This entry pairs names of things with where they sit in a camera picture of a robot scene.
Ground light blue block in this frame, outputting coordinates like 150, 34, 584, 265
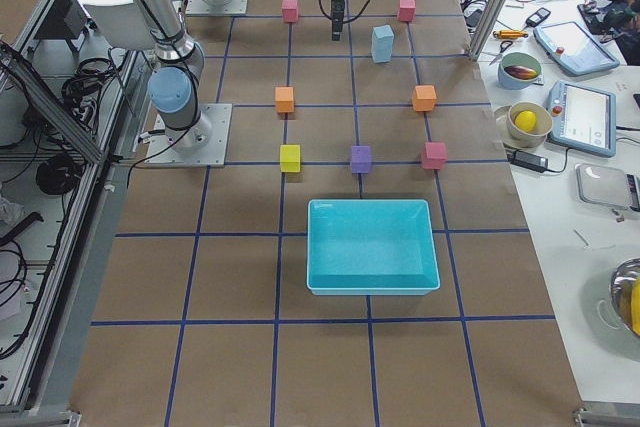
371, 43, 393, 64
372, 25, 395, 49

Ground dark pink block bottom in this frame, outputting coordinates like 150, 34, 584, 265
281, 0, 299, 24

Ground pink block top left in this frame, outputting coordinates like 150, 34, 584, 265
397, 0, 417, 23

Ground orange block bottom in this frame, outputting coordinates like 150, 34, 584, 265
274, 86, 295, 114

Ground orange block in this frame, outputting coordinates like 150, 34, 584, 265
274, 86, 295, 114
412, 85, 437, 112

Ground orange block top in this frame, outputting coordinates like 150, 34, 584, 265
412, 85, 437, 112

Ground purple block right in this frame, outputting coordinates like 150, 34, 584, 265
350, 145, 373, 174

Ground yellow block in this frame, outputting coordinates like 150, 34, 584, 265
279, 144, 302, 173

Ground black scissors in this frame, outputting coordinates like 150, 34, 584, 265
490, 39, 514, 65

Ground pink block behind gripper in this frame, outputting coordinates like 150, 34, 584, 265
421, 142, 448, 170

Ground blue bowl with fruit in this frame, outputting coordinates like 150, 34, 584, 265
497, 52, 542, 90

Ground yellow lemon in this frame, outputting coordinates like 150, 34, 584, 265
513, 110, 537, 133

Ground bowl with yellow lemon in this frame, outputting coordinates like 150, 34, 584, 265
494, 102, 553, 148

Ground teach pendant far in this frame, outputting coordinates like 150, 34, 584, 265
533, 21, 620, 77

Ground teach pendant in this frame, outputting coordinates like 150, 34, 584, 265
533, 21, 620, 77
547, 81, 617, 158

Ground black power adapter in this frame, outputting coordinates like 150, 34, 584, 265
508, 150, 548, 173

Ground cyan plastic bin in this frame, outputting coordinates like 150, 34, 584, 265
306, 199, 441, 296

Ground teach pendant near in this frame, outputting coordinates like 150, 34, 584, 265
547, 81, 617, 158

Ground grey kitchen scale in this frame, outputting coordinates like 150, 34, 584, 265
576, 163, 639, 212

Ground steel bowl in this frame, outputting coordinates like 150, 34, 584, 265
596, 258, 639, 339

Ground orange handled tool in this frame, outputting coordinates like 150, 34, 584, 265
492, 29, 529, 40

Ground aluminium frame post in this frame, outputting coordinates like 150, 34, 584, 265
468, 0, 530, 63

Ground metal side frame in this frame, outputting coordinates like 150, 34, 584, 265
1, 0, 141, 415

